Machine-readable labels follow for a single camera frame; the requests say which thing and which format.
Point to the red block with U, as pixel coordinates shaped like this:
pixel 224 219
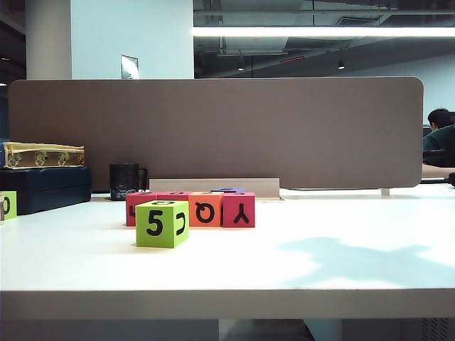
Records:
pixel 174 194

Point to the person in dark green top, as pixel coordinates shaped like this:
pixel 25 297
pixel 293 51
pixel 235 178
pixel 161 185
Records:
pixel 440 142

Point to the red block with Y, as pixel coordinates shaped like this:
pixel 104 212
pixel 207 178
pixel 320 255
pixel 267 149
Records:
pixel 231 202

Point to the red block with C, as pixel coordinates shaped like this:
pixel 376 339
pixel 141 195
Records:
pixel 142 197

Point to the orange block with Q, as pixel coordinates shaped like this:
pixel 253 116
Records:
pixel 195 199

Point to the black mug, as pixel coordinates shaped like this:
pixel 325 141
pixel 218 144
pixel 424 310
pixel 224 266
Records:
pixel 122 177

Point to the green block with 5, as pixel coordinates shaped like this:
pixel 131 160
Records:
pixel 156 239

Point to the red LED sign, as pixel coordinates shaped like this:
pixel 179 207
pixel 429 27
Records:
pixel 292 59

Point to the purple block with R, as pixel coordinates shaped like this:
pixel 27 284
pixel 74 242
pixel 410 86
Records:
pixel 236 190

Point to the white divider foot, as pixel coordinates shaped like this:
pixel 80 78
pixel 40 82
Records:
pixel 385 192

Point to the small ceiling spotlight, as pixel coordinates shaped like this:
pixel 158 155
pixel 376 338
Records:
pixel 340 65

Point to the dark blue case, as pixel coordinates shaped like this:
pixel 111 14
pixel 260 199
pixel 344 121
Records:
pixel 46 188

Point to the green block with O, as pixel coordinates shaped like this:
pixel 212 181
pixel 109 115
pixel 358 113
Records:
pixel 11 206

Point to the black rounded object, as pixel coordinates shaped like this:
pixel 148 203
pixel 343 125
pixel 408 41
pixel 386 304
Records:
pixel 452 179

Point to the yellow patterned box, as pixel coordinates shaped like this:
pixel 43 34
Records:
pixel 42 149

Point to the brown fabric desk divider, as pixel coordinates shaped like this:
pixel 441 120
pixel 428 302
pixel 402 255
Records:
pixel 213 131

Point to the white ceiling light strip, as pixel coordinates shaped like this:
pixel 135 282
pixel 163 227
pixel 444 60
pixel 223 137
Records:
pixel 320 31

